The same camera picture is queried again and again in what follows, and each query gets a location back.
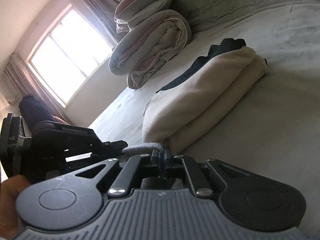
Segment grey padded headboard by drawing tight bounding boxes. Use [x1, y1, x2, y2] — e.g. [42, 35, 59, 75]
[172, 0, 320, 34]

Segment window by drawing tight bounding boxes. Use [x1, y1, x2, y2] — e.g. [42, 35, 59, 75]
[26, 4, 118, 108]

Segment navy hanging garment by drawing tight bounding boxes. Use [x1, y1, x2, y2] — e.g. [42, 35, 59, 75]
[19, 95, 54, 130]

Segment pink hanging garment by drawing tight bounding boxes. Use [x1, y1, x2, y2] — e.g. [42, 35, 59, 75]
[51, 115, 69, 125]

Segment folded grey pink duvet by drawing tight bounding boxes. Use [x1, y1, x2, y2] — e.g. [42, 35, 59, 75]
[108, 9, 192, 90]

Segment grey knit sweater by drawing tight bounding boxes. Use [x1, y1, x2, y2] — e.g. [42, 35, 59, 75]
[122, 142, 177, 190]

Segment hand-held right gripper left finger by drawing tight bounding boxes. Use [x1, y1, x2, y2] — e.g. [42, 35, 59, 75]
[75, 149, 160, 197]

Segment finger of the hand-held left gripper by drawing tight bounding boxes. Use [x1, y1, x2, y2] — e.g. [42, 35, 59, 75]
[98, 141, 129, 157]

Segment person's left hand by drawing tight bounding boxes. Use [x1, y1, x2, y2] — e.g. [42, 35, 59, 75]
[0, 175, 32, 240]

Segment folded cream and navy garment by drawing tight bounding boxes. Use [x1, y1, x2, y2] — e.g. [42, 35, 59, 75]
[142, 38, 268, 153]

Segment grey curtain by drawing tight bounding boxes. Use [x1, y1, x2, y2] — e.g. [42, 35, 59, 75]
[69, 0, 125, 49]
[2, 54, 73, 125]

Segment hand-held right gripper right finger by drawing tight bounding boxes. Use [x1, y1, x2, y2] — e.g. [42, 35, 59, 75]
[164, 149, 248, 197]

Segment bed with grey sheet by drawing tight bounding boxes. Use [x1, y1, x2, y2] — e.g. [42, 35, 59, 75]
[89, 0, 320, 230]

